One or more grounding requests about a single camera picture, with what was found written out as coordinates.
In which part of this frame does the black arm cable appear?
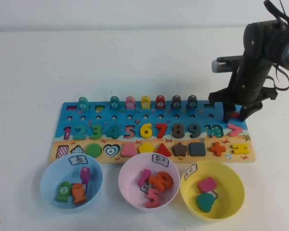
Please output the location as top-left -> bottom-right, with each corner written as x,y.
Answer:
264,63 -> 289,92
263,0 -> 289,28

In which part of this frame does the purple fish piece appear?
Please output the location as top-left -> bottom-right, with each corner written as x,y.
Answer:
79,167 -> 92,185

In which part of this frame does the brown star piece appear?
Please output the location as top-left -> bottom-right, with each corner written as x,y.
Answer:
171,142 -> 188,157

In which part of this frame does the pink-red number five piece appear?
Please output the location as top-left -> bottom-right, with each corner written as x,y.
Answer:
145,187 -> 161,209

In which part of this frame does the teal fish piece number four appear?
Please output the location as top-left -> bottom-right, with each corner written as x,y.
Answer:
109,96 -> 120,110

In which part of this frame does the orange number ten piece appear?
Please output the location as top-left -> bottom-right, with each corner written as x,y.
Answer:
148,171 -> 174,193

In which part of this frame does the teal heart piece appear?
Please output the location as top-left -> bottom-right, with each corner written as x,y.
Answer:
196,193 -> 215,214

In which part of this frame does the red fish piece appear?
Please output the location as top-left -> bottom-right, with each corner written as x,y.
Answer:
155,95 -> 166,109

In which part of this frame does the paper rim label pink bowl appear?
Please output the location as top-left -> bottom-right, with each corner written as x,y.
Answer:
151,153 -> 170,167

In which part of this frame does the pink number one piece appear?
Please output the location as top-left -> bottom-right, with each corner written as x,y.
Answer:
137,168 -> 152,187

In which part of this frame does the pink fish piece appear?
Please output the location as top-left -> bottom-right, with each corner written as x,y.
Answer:
125,96 -> 135,110

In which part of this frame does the yellow plastic bowl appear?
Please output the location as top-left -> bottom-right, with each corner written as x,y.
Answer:
180,160 -> 246,219

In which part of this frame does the paper rim label yellow bowl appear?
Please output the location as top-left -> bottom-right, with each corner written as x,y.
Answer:
184,163 -> 198,179

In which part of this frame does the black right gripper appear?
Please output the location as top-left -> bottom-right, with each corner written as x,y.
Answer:
208,56 -> 278,122

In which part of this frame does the yellow equals sign piece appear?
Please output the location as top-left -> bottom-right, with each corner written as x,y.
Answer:
231,143 -> 250,155

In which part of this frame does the paper rim label blue bowl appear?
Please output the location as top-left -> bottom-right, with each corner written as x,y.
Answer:
68,155 -> 89,167

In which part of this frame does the teal number two piece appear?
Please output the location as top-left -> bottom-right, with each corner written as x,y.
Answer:
73,125 -> 87,141

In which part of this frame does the pink rectangle piece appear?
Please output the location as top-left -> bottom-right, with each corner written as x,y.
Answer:
197,177 -> 217,193

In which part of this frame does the teal fish piece tilted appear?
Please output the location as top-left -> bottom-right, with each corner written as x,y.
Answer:
77,96 -> 90,111

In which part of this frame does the green fish piece number three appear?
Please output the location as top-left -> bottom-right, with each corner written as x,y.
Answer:
54,181 -> 72,203

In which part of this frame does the pink plastic bowl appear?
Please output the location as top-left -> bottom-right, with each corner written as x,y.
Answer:
118,153 -> 180,213

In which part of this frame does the dark grey number nine piece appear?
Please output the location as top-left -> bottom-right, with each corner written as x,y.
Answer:
187,123 -> 201,139

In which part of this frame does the dark grey fish piece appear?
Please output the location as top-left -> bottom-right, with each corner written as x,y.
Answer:
186,95 -> 197,108

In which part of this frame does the light blue plastic bowl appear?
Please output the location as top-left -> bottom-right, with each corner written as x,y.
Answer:
40,154 -> 104,210

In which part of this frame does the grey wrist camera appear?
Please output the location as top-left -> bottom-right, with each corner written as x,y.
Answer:
211,56 -> 243,73

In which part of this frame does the yellow pentagon piece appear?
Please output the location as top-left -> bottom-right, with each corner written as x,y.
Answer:
138,143 -> 155,156

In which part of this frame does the brown fish piece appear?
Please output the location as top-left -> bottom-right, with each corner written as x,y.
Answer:
171,95 -> 181,109

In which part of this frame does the pink trapezoid piece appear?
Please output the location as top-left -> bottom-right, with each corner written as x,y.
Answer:
120,143 -> 137,158

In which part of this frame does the orange plus sign piece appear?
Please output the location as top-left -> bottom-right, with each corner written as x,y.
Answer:
209,141 -> 226,156

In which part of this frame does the brown number eight piece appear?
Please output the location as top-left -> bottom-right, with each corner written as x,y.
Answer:
171,123 -> 185,139

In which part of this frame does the yellow number six piece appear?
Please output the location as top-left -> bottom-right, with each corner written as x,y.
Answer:
139,123 -> 152,140

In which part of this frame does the red number seven piece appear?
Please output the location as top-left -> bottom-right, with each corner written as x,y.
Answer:
154,123 -> 169,140

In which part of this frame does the yellow fish piece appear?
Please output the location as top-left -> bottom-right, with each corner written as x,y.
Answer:
140,95 -> 151,110

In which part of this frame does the green circle piece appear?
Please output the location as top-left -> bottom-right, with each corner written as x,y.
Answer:
85,143 -> 103,159

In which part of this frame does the colourful wooden puzzle board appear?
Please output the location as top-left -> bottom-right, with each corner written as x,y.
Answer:
49,100 -> 256,164

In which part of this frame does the pink greater-than sign piece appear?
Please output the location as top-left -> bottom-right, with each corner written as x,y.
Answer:
227,124 -> 243,138

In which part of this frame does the red triangle piece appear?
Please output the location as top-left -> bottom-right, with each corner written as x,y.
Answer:
154,143 -> 171,157

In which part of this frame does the orange fish piece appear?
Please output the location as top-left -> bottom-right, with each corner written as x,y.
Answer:
71,183 -> 87,205

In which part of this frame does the dark grey square piece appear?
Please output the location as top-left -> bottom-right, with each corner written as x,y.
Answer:
188,141 -> 206,157

